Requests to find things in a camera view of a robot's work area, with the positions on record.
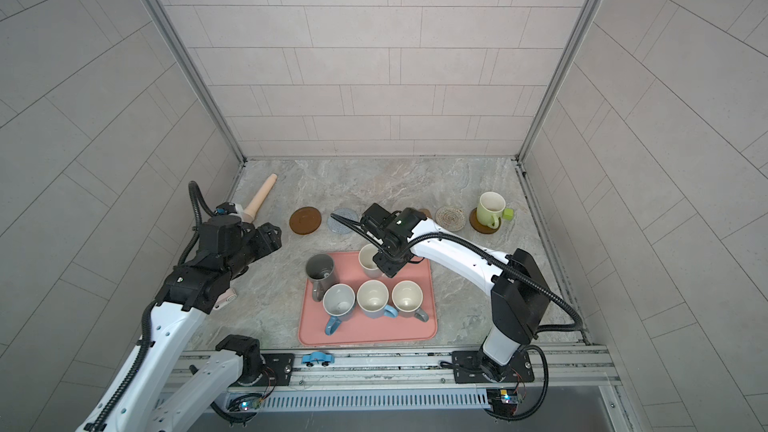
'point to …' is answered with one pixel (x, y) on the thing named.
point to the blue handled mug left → (338, 302)
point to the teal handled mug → (407, 297)
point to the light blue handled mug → (390, 311)
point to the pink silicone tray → (359, 327)
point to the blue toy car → (317, 357)
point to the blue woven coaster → (338, 226)
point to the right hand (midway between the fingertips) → (390, 266)
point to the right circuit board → (503, 401)
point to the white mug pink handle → (369, 265)
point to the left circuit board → (245, 402)
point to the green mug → (491, 207)
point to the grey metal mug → (320, 269)
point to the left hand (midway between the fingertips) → (277, 228)
